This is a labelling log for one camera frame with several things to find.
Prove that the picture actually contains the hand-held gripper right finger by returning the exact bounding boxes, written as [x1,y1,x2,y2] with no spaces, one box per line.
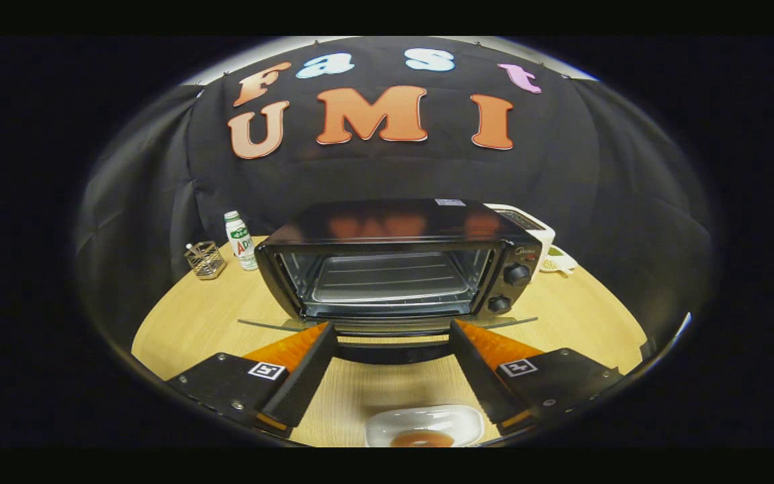
[449,319,624,436]

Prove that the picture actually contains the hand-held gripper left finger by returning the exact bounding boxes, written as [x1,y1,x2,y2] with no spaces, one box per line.
[167,321,338,438]

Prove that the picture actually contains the round orange-brown bun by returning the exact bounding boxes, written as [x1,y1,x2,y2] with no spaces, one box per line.
[390,430,456,448]

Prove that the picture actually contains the black toaster oven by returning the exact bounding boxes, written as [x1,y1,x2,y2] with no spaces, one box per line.
[238,198,544,366]

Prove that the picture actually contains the white pop-up toaster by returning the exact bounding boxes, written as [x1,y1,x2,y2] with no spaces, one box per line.
[484,203,557,270]

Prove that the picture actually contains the white oval dish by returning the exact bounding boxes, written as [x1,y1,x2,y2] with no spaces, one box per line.
[365,405,485,448]

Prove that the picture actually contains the small white green object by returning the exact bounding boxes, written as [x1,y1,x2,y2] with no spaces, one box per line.
[540,245,580,277]

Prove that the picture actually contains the white plastic drink bottle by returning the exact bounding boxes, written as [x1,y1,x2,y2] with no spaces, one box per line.
[224,210,259,272]

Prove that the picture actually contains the small wire basket holder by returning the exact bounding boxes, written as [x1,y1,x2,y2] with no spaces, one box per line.
[184,241,228,280]

